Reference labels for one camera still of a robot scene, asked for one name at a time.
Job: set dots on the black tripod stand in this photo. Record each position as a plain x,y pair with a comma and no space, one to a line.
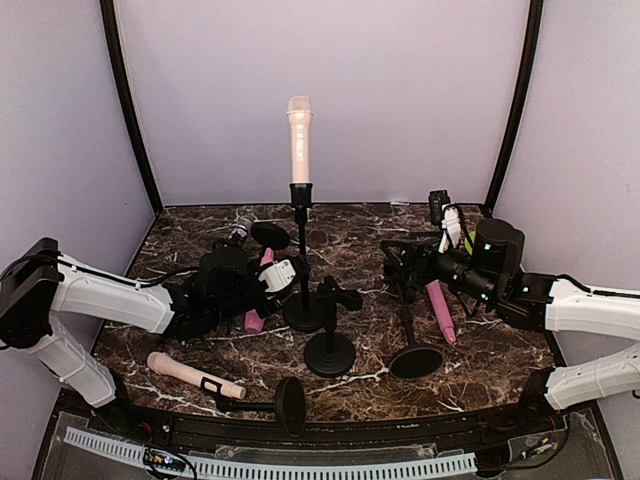
200,340

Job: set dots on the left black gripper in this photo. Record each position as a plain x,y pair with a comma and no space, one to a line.
275,305

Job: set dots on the beige microphone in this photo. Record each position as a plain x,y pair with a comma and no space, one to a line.
300,115
163,364

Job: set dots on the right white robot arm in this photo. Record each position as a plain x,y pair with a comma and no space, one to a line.
491,273

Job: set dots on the purple glitter microphone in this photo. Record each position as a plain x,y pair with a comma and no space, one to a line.
240,231

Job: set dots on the black stand holding beige microphone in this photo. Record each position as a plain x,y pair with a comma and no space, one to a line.
301,311

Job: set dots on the small pink microphone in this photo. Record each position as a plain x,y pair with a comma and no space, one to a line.
253,323

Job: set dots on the black round-base desk stand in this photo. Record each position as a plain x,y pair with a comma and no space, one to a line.
330,354

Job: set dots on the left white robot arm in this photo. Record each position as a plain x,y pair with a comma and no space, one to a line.
45,282

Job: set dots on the left black frame post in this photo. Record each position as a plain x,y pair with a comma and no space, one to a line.
126,101

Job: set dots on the black frame post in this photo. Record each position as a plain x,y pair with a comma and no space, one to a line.
526,64
126,101

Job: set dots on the black front rail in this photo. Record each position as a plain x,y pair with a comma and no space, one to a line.
483,429

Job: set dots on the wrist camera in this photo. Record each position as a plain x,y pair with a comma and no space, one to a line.
277,276
445,214

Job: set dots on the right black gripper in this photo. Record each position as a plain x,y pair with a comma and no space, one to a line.
415,248

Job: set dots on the large pink microphone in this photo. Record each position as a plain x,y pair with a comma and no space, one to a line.
441,310

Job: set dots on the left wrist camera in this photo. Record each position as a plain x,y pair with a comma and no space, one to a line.
277,276

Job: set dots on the green disc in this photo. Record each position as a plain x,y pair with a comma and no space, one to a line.
469,243

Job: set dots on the right black frame post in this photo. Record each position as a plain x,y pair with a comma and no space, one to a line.
526,64

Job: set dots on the black front stand lying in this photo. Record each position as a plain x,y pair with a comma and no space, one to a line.
288,406

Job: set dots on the grey cable duct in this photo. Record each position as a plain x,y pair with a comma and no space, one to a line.
253,463

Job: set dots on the black stand with black microphone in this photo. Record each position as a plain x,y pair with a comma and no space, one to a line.
416,360

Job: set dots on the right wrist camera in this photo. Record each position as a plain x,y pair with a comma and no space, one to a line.
445,214

